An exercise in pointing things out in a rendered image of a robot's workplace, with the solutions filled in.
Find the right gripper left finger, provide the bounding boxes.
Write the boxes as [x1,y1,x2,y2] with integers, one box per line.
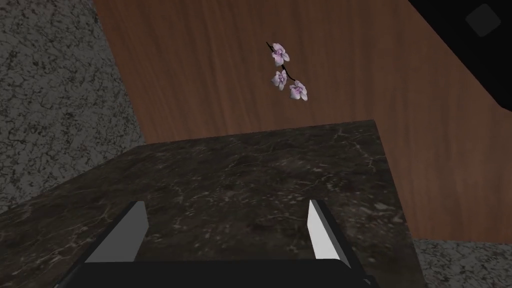
[84,201,150,264]

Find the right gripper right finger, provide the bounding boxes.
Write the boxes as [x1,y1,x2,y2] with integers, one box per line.
[306,199,364,270]

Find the pink orchid flower sprig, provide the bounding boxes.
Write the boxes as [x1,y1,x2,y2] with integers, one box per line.
[265,41,309,103]

